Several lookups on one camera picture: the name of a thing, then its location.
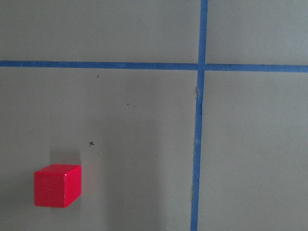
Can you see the horizontal blue tape line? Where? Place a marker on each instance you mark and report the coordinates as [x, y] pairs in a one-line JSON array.
[[160, 66]]

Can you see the vertical blue tape line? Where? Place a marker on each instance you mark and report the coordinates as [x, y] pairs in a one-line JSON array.
[[199, 116]]

